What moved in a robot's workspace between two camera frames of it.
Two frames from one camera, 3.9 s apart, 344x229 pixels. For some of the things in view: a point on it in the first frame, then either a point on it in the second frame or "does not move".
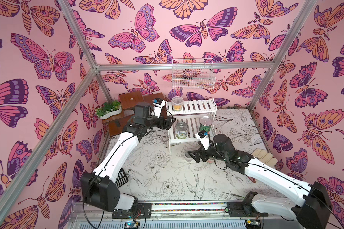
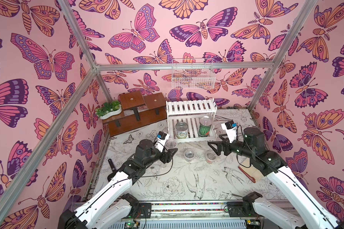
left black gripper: (167, 125) → (166, 157)
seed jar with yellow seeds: (177, 101) → (170, 143)
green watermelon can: (205, 123) does not move
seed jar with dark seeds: (188, 157) does not move
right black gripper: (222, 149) → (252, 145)
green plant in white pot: (108, 109) does not move
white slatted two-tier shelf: (196, 115) does not move
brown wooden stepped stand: (128, 101) does not move
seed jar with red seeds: (210, 160) does not move
